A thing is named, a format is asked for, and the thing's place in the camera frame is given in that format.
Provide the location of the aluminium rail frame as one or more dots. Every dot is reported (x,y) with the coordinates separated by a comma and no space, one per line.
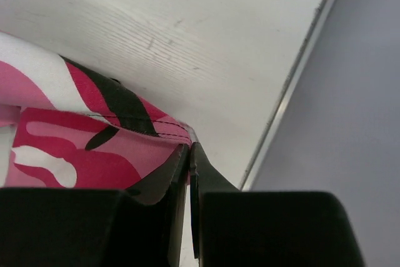
(321,13)

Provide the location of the pink camouflage trousers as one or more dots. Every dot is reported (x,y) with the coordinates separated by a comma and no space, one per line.
(66,126)

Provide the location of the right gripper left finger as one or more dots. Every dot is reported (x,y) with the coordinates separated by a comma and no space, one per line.
(137,226)

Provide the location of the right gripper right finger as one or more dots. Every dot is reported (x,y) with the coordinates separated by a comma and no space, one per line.
(231,227)

